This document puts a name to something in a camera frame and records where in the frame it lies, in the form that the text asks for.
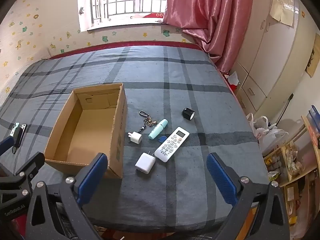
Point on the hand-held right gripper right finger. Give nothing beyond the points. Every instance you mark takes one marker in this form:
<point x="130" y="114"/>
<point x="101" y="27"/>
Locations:
<point x="221" y="180"/>

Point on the small white charger plug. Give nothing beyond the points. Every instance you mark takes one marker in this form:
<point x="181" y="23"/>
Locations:
<point x="136" y="137"/>

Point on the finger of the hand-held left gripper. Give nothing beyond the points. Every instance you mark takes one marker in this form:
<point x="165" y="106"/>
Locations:
<point x="5" y="143"/>
<point x="30" y="167"/>

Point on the pink satin curtain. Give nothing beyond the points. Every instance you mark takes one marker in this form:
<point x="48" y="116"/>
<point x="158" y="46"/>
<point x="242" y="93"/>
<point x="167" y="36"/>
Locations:
<point x="207" y="10"/>

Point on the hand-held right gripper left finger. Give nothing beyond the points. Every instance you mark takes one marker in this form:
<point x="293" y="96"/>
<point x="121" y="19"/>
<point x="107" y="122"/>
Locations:
<point x="92" y="180"/>

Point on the beige paper sheet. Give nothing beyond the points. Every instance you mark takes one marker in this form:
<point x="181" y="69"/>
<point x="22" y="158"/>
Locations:
<point x="283" y="5"/>

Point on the blue plastic container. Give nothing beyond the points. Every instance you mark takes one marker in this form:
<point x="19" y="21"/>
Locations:
<point x="314" y="116"/>

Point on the large white charger plug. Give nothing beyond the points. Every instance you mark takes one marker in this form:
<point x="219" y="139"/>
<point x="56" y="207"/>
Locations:
<point x="145" y="164"/>

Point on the cream wardrobe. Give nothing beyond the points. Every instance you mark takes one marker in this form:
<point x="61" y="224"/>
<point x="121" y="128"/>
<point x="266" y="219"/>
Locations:
<point x="270" y="55"/>

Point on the wall poster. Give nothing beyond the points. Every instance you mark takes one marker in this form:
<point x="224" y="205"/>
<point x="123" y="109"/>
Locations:
<point x="314" y="57"/>

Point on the white plastic bag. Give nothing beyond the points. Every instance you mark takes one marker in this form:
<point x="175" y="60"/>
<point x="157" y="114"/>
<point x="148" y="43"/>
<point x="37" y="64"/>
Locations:
<point x="260" y="125"/>
<point x="271" y="140"/>

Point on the black power bank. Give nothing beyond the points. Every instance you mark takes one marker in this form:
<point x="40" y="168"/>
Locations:
<point x="17" y="138"/>

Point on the white remote control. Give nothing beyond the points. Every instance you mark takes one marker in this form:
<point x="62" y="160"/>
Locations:
<point x="171" y="143"/>

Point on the mint green spray bottle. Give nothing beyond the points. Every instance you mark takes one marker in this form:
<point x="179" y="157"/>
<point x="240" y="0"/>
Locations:
<point x="156" y="130"/>

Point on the white crumpled paper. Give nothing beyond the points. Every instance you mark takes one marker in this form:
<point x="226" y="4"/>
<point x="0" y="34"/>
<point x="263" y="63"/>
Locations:
<point x="232" y="78"/>

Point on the wooden shelf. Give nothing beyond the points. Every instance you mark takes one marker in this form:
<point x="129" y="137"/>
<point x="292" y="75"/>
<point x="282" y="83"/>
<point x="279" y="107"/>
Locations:
<point x="295" y="180"/>

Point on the small black cylinder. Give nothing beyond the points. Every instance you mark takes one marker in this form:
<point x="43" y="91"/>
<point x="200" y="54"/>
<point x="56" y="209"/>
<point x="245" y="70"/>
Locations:
<point x="186" y="112"/>

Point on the cardboard box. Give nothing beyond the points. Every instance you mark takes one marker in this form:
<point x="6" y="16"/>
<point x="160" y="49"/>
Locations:
<point x="82" y="135"/>

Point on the black-cased phone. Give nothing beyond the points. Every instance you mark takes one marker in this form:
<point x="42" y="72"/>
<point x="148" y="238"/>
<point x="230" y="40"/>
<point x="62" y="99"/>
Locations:
<point x="23" y="128"/>

